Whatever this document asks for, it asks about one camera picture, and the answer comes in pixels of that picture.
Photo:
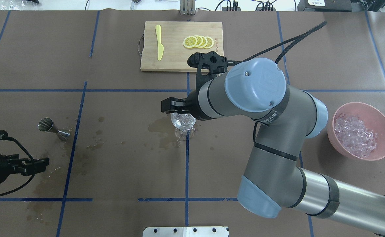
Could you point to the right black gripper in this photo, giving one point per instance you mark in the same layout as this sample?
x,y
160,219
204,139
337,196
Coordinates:
x,y
192,104

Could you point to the steel double jigger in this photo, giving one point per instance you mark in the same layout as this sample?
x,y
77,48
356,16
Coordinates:
x,y
46,125

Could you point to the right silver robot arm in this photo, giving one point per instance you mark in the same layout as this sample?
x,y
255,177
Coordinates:
x,y
258,90

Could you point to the clear wine glass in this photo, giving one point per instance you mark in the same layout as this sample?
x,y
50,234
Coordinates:
x,y
184,125

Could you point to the clear ice cubes pile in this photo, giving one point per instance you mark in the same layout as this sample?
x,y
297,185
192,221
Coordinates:
x,y
354,136

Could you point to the yellow plastic knife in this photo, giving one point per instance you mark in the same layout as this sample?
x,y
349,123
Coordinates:
x,y
160,46

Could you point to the black box device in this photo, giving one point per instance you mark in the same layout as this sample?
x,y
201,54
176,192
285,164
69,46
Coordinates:
x,y
324,6

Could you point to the pink bowl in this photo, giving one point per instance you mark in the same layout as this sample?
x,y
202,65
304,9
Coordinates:
x,y
373,119

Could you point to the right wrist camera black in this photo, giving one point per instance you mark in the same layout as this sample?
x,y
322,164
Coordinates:
x,y
209,66

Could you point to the aluminium frame post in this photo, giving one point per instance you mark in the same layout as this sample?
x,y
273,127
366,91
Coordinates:
x,y
188,7

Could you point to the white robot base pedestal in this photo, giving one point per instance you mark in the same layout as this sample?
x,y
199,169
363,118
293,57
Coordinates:
x,y
187,231

